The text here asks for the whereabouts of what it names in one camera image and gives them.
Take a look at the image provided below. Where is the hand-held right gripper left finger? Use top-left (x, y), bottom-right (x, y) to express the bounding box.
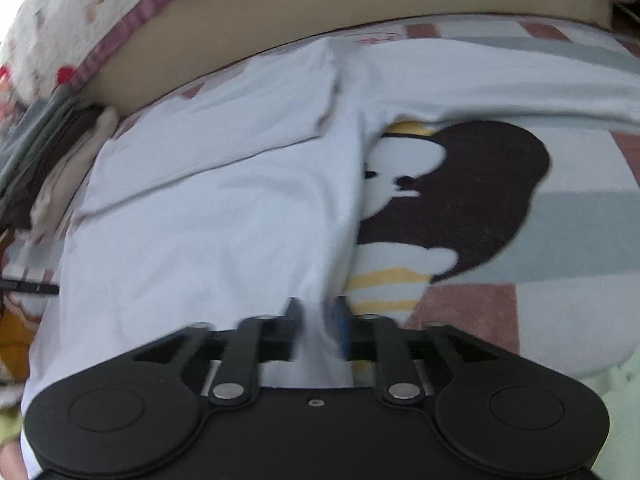
top-left (131, 297), bottom-right (306, 407)

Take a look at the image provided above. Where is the checked cartoon rug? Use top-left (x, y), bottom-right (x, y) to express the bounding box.
top-left (0, 14), bottom-right (640, 387)

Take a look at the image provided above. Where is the cream folded garment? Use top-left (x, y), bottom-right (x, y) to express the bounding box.
top-left (29, 109), bottom-right (120, 237)

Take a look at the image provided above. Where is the white quilt with red bears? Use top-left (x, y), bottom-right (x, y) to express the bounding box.
top-left (0, 0), bottom-right (637, 107)

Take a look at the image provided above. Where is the grey folded garment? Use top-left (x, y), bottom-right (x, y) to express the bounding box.
top-left (0, 85), bottom-right (91, 187)

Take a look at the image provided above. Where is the dark brown knit garment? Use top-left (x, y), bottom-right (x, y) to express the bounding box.
top-left (0, 104), bottom-right (107, 231)

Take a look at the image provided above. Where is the light green clothing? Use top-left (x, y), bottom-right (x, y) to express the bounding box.
top-left (596, 357), bottom-right (640, 480)

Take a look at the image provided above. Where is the white t-shirt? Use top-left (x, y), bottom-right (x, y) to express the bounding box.
top-left (20, 37), bottom-right (640, 480)

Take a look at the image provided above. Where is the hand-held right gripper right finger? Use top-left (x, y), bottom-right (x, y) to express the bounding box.
top-left (333, 297), bottom-right (501, 404)

